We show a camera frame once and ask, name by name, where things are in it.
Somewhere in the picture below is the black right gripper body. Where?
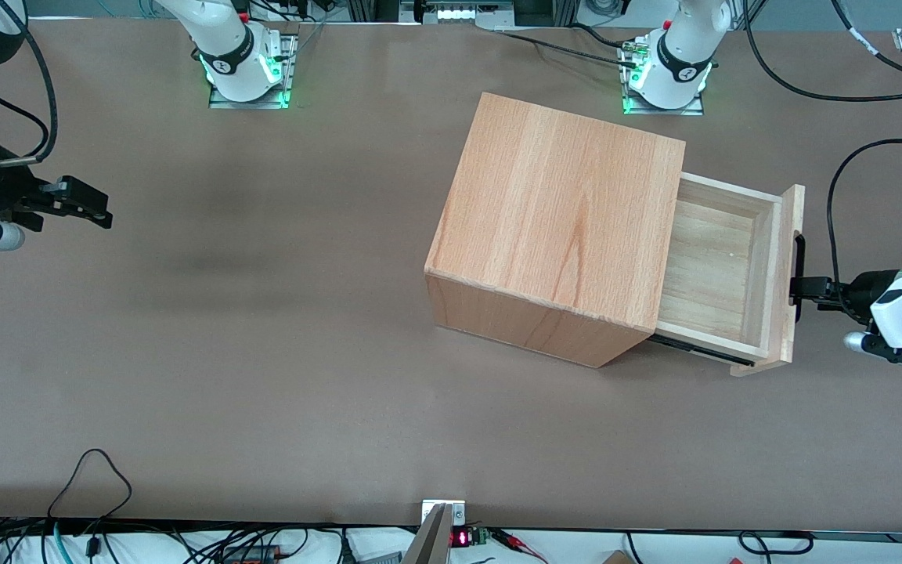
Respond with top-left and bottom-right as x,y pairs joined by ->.
0,150 -> 56,233

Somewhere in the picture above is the black drawer handle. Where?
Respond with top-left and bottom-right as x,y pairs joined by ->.
792,233 -> 806,324

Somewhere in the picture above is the light wooden drawer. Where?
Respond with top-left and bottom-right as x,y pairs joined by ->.
649,172 -> 806,378

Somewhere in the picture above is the light wooden drawer cabinet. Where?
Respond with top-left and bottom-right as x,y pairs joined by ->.
424,92 -> 687,369

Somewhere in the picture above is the black and orange device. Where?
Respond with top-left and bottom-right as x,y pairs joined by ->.
219,544 -> 284,564

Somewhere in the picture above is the lit white power strip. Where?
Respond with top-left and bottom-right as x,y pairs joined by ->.
418,0 -> 516,26

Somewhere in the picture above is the tan cardboard strip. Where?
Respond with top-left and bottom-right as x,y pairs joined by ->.
402,504 -> 454,564

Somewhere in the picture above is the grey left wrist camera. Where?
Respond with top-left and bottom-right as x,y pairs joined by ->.
844,331 -> 902,369

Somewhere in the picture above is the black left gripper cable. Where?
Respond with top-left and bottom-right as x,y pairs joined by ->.
825,138 -> 902,314

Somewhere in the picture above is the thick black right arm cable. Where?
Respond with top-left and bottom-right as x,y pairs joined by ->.
0,0 -> 60,168

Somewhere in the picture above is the black drawer slide rail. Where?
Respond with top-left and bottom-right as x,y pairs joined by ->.
649,334 -> 757,367

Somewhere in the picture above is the long black arm cable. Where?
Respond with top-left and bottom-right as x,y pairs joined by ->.
743,0 -> 902,103

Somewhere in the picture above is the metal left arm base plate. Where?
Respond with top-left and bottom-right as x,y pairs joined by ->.
619,39 -> 707,117

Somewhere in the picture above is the looped thin black cable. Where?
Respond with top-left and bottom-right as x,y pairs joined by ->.
48,448 -> 133,541

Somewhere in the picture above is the black cable coil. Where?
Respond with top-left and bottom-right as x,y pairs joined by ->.
736,530 -> 817,558

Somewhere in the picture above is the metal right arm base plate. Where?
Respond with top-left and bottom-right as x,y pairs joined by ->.
208,30 -> 299,110

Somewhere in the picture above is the black cable with white label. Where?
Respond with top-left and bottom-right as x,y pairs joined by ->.
832,0 -> 902,89

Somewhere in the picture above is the red wire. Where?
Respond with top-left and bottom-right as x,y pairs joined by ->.
489,528 -> 550,564

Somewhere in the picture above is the silver camera mount bracket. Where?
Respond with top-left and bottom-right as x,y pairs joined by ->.
422,499 -> 467,526

